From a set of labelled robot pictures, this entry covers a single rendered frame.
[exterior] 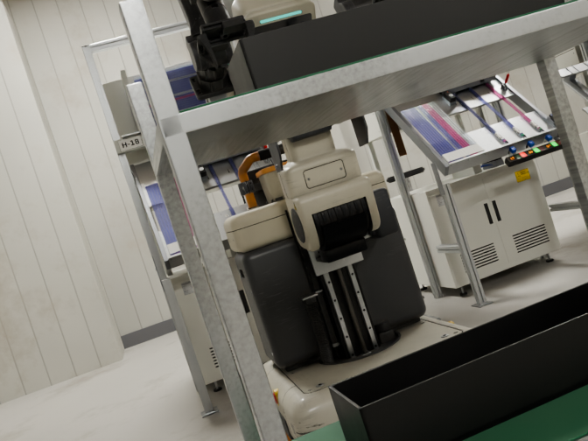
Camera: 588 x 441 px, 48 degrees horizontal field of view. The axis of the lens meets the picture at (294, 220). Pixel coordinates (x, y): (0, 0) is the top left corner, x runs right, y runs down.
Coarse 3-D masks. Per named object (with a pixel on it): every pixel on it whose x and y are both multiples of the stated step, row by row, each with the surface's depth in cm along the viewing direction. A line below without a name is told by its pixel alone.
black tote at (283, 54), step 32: (384, 0) 107; (416, 0) 108; (448, 0) 109; (480, 0) 110; (512, 0) 111; (544, 0) 113; (288, 32) 103; (320, 32) 104; (352, 32) 105; (384, 32) 106; (416, 32) 108; (448, 32) 109; (256, 64) 102; (288, 64) 103; (320, 64) 104
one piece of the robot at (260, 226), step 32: (256, 160) 228; (224, 224) 224; (256, 224) 206; (288, 224) 208; (256, 256) 206; (288, 256) 208; (384, 256) 214; (256, 288) 206; (288, 288) 207; (320, 288) 209; (352, 288) 208; (384, 288) 214; (416, 288) 216; (256, 320) 221; (288, 320) 207; (320, 320) 202; (352, 320) 208; (384, 320) 214; (416, 320) 219; (288, 352) 207; (320, 352) 204; (352, 352) 205
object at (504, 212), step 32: (416, 192) 375; (480, 192) 364; (512, 192) 369; (448, 224) 359; (480, 224) 364; (512, 224) 368; (544, 224) 373; (416, 256) 396; (448, 256) 358; (480, 256) 363; (512, 256) 367
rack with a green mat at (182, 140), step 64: (128, 0) 82; (576, 0) 97; (384, 64) 89; (448, 64) 99; (512, 64) 131; (192, 128) 83; (256, 128) 100; (320, 128) 133; (576, 128) 144; (192, 192) 82; (192, 256) 123; (256, 384) 83
